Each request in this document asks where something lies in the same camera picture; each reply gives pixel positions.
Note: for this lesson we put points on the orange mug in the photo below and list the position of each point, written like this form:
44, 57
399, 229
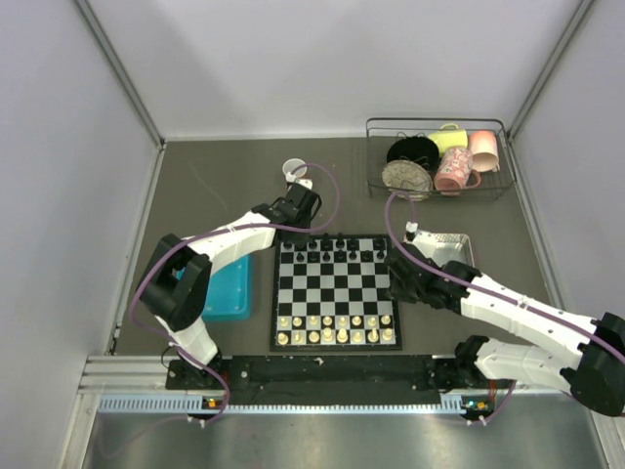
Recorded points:
296, 166

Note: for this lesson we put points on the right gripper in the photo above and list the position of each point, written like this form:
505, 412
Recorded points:
396, 290

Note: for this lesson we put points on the chess board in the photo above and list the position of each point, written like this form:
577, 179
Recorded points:
336, 288

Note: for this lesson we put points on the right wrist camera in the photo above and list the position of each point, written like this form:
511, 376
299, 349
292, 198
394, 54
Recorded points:
441, 248

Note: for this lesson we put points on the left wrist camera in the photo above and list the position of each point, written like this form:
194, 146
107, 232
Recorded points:
292, 179

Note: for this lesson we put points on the pink metal tray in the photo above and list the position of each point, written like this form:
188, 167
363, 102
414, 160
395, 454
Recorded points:
469, 252

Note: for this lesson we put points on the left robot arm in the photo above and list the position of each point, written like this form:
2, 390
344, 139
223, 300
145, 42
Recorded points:
174, 285

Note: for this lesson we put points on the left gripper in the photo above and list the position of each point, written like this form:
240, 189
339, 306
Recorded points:
304, 235

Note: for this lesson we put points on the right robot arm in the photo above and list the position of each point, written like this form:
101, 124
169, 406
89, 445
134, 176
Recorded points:
581, 356

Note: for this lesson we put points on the patterned plate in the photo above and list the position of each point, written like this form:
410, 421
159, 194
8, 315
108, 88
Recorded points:
406, 175

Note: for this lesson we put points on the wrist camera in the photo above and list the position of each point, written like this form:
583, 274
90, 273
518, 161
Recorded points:
441, 248
292, 179

